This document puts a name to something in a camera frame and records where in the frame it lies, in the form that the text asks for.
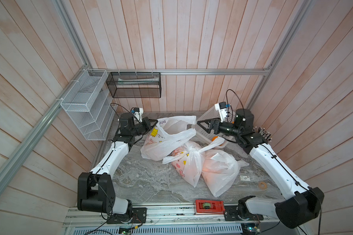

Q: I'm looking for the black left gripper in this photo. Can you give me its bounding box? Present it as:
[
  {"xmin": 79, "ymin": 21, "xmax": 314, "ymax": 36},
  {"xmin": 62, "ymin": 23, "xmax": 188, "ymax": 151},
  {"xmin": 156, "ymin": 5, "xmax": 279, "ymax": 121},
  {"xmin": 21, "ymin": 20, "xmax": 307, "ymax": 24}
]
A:
[{"xmin": 130, "ymin": 117, "xmax": 158, "ymax": 137}]

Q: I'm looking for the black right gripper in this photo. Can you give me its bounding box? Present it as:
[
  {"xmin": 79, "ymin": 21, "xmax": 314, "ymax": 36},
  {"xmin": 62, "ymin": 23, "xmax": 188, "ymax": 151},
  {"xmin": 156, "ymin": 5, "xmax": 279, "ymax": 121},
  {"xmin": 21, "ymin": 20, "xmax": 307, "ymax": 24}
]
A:
[{"xmin": 198, "ymin": 118, "xmax": 243, "ymax": 140}]

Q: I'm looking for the white plastic perforated basket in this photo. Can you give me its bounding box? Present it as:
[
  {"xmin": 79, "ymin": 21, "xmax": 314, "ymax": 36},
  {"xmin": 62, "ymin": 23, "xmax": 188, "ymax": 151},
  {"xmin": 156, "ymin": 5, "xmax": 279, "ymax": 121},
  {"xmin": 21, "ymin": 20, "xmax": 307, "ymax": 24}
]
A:
[{"xmin": 192, "ymin": 105, "xmax": 233, "ymax": 149}]

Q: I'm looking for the white printed bag back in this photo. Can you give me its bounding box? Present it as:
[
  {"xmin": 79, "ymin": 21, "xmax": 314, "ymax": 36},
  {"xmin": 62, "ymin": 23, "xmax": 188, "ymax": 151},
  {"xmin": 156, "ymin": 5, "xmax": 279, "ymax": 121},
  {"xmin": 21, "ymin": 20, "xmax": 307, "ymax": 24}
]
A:
[{"xmin": 140, "ymin": 116, "xmax": 197, "ymax": 161}]

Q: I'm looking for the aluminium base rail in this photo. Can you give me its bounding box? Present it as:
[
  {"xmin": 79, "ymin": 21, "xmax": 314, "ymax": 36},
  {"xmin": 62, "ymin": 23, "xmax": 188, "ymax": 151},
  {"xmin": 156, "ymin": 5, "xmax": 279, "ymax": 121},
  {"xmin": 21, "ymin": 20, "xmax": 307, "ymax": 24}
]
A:
[{"xmin": 60, "ymin": 203, "xmax": 312, "ymax": 235}]

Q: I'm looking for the red tape dispenser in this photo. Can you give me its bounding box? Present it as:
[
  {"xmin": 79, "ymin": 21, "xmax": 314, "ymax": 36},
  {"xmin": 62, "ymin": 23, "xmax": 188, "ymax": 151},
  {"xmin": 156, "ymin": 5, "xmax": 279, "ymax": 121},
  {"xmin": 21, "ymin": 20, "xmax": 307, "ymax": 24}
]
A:
[{"xmin": 195, "ymin": 200, "xmax": 225, "ymax": 214}]

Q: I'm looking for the black wire mesh basket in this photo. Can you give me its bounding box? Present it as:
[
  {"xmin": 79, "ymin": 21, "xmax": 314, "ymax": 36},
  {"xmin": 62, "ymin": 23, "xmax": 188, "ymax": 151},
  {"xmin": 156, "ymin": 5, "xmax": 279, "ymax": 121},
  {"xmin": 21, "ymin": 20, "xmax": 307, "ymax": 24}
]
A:
[{"xmin": 106, "ymin": 71, "xmax": 162, "ymax": 99}]

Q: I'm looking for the brown tape roll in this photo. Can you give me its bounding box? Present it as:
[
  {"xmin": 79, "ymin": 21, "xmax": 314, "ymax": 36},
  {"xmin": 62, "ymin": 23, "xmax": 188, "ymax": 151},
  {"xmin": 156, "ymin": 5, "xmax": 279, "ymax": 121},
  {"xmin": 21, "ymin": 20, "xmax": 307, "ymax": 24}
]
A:
[{"xmin": 258, "ymin": 181, "xmax": 268, "ymax": 191}]

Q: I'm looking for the red cup of pens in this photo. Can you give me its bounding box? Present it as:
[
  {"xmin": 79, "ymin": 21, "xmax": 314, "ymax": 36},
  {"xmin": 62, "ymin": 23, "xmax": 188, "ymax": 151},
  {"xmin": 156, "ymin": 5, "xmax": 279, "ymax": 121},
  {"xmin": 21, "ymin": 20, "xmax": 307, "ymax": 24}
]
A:
[{"xmin": 254, "ymin": 127, "xmax": 272, "ymax": 142}]

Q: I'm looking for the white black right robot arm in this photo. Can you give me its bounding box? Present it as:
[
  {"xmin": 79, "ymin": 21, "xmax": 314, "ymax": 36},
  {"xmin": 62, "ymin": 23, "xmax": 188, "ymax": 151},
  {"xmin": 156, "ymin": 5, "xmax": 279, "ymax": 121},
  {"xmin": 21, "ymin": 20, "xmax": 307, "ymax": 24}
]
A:
[{"xmin": 197, "ymin": 103, "xmax": 324, "ymax": 229}]

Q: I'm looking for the white printed bag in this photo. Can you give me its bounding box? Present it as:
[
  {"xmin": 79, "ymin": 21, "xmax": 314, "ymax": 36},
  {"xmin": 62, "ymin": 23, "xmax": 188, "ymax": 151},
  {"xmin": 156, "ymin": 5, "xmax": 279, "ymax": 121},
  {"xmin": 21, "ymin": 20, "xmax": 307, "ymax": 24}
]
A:
[
  {"xmin": 162, "ymin": 137, "xmax": 225, "ymax": 188},
  {"xmin": 140, "ymin": 116, "xmax": 197, "ymax": 161}
]

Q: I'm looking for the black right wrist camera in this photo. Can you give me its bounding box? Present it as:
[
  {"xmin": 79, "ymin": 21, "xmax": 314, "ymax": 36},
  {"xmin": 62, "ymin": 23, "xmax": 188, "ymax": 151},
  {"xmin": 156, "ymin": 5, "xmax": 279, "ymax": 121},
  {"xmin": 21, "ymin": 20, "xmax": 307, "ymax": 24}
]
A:
[{"xmin": 214, "ymin": 102, "xmax": 233, "ymax": 123}]

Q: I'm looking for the white plastic bag front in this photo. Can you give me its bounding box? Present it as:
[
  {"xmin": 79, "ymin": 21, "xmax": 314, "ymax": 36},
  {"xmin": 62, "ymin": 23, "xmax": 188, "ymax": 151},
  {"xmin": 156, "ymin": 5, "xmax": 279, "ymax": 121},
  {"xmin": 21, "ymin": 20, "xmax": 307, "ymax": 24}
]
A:
[{"xmin": 202, "ymin": 149, "xmax": 249, "ymax": 198}]

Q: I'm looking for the white wire mesh shelf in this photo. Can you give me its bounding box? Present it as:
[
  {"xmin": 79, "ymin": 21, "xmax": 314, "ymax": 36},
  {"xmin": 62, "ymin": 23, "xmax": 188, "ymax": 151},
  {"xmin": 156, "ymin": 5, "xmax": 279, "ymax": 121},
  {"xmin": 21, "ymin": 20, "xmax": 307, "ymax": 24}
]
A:
[{"xmin": 61, "ymin": 69, "xmax": 114, "ymax": 141}]

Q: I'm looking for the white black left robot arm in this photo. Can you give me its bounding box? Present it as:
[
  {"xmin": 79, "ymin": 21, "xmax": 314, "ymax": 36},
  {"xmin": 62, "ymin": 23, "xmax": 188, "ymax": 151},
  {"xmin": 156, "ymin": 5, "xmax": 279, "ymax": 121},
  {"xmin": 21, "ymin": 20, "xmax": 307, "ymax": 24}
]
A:
[{"xmin": 77, "ymin": 109, "xmax": 158, "ymax": 216}]

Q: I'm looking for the small white label card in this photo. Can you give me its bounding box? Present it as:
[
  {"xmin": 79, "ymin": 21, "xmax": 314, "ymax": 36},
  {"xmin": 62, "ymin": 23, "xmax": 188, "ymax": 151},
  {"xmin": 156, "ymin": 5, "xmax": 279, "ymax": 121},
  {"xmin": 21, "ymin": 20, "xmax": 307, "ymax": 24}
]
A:
[{"xmin": 240, "ymin": 175, "xmax": 251, "ymax": 181}]

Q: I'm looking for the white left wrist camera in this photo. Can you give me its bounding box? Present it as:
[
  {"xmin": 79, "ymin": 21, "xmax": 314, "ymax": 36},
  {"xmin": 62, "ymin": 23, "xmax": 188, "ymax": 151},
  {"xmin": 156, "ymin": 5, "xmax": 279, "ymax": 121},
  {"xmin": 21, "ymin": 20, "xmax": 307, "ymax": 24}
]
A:
[{"xmin": 130, "ymin": 107, "xmax": 144, "ymax": 122}]

